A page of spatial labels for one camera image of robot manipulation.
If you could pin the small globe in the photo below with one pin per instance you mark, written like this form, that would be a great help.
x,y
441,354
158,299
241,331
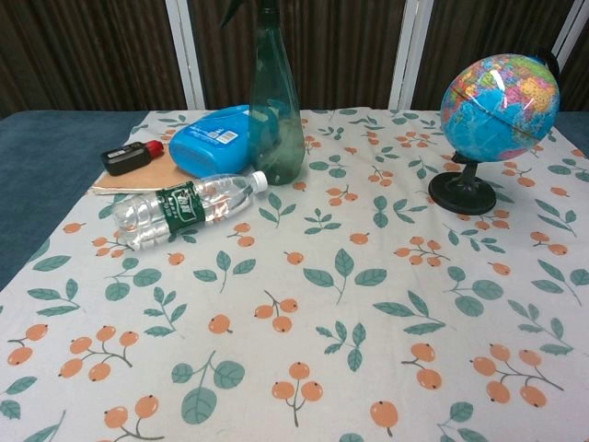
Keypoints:
x,y
497,115

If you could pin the green transparent spray bottle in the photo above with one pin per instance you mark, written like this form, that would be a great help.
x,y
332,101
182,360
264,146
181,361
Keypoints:
x,y
276,138

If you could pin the floral leaf and fruit tablecloth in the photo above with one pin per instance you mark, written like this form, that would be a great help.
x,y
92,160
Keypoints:
x,y
294,322

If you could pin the clear water bottle green label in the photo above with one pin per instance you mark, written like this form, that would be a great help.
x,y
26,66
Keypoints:
x,y
184,212

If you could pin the blue plastic detergent bottle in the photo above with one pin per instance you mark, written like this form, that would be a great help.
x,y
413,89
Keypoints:
x,y
207,152

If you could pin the brown cardboard sheet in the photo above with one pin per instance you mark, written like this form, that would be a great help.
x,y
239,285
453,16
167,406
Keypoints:
x,y
147,177

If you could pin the black bottle with red cap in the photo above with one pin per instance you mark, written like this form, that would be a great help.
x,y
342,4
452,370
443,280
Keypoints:
x,y
126,156

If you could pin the white partition frame post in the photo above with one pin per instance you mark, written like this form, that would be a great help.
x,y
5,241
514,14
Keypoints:
x,y
412,55
568,32
186,55

